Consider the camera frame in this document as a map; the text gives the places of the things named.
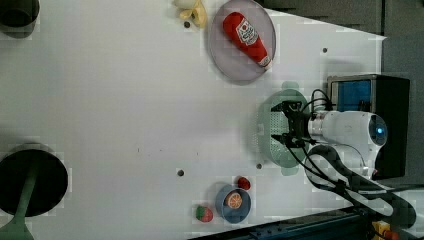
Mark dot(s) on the red plush ketchup bottle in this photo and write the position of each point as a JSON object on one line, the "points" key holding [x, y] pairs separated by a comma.
{"points": [[246, 38]]}

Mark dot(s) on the blue bowl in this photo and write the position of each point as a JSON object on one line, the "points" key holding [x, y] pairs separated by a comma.
{"points": [[232, 216]]}

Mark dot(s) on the green plastic strainer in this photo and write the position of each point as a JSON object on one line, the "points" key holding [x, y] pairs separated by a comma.
{"points": [[275, 123]]}

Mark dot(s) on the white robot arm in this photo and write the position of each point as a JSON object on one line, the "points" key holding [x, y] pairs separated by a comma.
{"points": [[340, 151]]}

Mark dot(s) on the strawberry toy near bowl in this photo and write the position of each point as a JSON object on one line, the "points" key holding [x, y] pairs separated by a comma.
{"points": [[244, 183]]}

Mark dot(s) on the strawberry toy with leaves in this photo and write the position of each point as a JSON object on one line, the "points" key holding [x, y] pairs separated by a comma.
{"points": [[204, 214]]}

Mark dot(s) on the peeled banana toy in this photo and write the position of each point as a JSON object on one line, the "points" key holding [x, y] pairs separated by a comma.
{"points": [[193, 9]]}

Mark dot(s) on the black cylinder post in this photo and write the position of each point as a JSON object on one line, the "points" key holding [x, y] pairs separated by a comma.
{"points": [[18, 13]]}

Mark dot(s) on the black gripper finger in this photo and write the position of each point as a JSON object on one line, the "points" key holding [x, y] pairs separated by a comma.
{"points": [[279, 107], [280, 138]]}

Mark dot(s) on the black round camera base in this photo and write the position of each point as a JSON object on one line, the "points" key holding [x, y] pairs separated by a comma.
{"points": [[37, 174]]}

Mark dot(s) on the yellow red emergency button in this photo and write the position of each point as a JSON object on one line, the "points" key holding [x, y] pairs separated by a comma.
{"points": [[382, 231]]}

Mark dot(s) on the orange slice toy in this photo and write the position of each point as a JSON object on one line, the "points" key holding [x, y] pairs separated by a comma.
{"points": [[234, 200]]}

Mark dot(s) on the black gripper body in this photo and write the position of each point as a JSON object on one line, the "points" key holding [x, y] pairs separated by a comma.
{"points": [[297, 135]]}

